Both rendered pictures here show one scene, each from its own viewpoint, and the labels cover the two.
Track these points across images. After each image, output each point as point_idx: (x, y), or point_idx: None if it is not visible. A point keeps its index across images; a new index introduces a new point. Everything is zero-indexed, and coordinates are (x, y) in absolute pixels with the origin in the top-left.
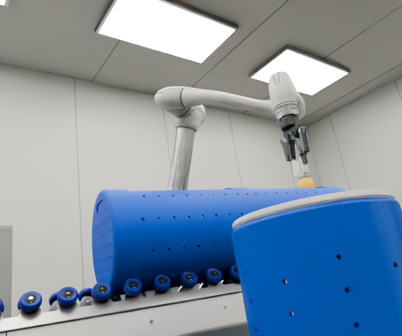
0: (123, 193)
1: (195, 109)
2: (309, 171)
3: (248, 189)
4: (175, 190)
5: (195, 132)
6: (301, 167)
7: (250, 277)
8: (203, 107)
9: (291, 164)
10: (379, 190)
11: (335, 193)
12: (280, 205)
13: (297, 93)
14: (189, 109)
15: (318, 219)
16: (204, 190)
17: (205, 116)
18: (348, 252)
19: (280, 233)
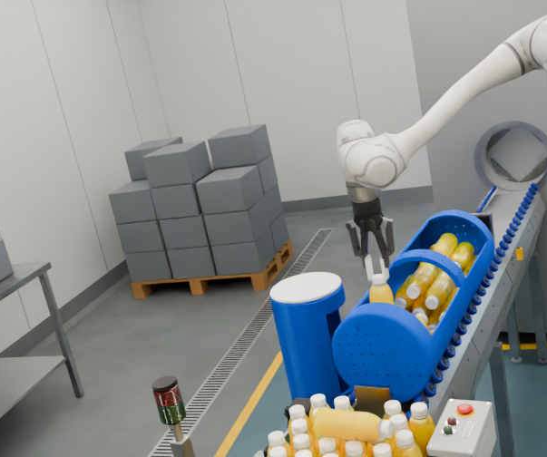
0: (424, 222)
1: (542, 63)
2: (368, 279)
3: (394, 261)
4: (416, 234)
5: None
6: (372, 268)
7: None
8: None
9: (388, 258)
10: (272, 287)
11: (284, 279)
12: (302, 274)
13: (342, 163)
14: (539, 65)
15: None
16: (407, 244)
17: None
18: None
19: None
